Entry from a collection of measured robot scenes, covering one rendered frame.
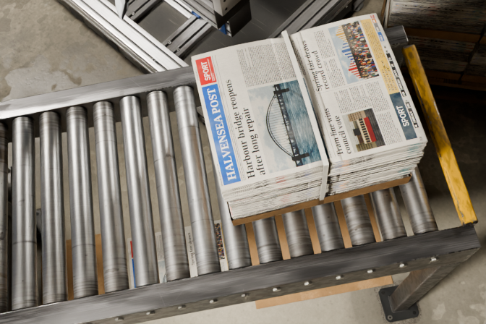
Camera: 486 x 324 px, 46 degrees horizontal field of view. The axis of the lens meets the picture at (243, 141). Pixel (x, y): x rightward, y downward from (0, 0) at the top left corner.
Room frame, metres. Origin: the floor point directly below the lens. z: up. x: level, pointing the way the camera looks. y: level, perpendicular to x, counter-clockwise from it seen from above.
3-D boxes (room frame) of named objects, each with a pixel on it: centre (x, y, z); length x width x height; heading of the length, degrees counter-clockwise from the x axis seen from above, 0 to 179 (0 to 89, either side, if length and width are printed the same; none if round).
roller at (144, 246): (0.49, 0.25, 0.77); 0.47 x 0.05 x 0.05; 179
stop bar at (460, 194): (0.47, -0.42, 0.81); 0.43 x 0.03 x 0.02; 179
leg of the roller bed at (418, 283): (0.24, -0.39, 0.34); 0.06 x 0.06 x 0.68; 89
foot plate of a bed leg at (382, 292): (0.24, -0.39, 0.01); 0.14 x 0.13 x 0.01; 179
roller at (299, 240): (0.49, -0.08, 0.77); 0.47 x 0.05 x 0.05; 179
